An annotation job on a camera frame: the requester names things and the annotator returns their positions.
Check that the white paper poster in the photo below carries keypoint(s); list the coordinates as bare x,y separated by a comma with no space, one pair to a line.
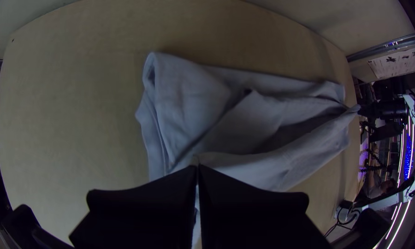
396,64

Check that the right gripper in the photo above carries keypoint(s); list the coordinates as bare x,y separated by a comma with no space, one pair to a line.
387,109

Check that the grey t-shirt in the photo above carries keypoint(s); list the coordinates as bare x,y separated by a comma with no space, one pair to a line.
200,114

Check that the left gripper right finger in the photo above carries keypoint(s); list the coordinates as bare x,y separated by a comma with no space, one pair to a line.
256,221

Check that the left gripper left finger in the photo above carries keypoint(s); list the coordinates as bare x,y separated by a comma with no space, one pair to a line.
145,218

